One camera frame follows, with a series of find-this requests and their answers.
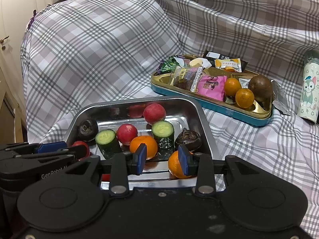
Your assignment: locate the purple clip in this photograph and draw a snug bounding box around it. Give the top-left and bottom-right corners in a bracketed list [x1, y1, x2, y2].
[29, 10, 38, 29]

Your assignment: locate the cartoon print thermos bottle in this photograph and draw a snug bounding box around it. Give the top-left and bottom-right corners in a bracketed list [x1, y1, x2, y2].
[297, 50, 319, 124]

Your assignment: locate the black snack packet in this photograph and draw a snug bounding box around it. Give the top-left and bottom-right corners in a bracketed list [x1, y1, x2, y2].
[202, 50, 248, 68]

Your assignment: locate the stainless steel tray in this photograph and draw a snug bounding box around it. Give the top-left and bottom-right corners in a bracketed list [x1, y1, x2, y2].
[65, 96, 222, 188]

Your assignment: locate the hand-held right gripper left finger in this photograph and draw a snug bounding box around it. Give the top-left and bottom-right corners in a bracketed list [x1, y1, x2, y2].
[60, 143, 148, 196]

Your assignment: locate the yellow pastry packet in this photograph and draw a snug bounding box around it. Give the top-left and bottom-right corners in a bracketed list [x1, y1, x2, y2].
[215, 58, 242, 72]

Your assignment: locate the orange tangerine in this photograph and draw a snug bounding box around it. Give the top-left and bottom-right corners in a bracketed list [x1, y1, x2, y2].
[168, 151, 197, 179]

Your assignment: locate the radish with white root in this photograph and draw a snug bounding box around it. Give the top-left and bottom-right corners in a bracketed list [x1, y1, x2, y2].
[117, 124, 138, 145]

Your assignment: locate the brown round fruit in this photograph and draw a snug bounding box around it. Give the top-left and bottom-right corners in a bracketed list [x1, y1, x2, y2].
[248, 75, 273, 102]

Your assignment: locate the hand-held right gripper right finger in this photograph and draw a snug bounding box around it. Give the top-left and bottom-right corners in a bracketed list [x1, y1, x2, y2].
[178, 144, 265, 196]

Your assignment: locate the blue and gold tin tray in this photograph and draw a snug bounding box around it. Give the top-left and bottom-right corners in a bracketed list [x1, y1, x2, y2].
[150, 54, 274, 127]

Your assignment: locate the grey checked cloth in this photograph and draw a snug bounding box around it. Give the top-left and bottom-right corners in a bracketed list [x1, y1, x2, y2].
[20, 0, 319, 239]

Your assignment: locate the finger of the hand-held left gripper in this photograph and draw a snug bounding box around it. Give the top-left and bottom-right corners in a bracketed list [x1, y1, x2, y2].
[0, 141, 67, 156]
[15, 146, 90, 160]

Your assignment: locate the pink snack packet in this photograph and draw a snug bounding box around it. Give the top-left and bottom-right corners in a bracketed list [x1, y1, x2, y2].
[197, 75, 226, 102]

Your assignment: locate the round dark water chestnut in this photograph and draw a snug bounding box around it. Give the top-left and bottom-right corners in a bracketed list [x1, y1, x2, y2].
[78, 119, 99, 142]

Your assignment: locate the white and yellow candy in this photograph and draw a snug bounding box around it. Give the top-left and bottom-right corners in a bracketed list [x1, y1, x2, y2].
[188, 57, 212, 68]

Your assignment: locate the green candy wrapper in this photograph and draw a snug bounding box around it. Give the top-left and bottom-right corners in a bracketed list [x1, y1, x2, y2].
[158, 56, 178, 74]

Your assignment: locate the silver foil packet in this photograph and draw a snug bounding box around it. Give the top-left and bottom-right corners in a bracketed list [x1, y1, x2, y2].
[272, 80, 291, 116]

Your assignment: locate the tangerine with green stem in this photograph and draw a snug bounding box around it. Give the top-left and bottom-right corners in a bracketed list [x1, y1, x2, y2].
[130, 136, 158, 160]

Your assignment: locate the clear brown snack packet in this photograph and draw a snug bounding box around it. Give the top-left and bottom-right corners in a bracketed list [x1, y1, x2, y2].
[171, 66, 205, 92]

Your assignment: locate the cucumber piece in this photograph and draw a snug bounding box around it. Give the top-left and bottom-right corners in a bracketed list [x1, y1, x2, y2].
[152, 121, 175, 149]
[95, 129, 122, 160]

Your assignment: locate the red radish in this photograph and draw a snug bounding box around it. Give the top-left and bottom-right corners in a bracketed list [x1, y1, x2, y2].
[143, 103, 166, 125]

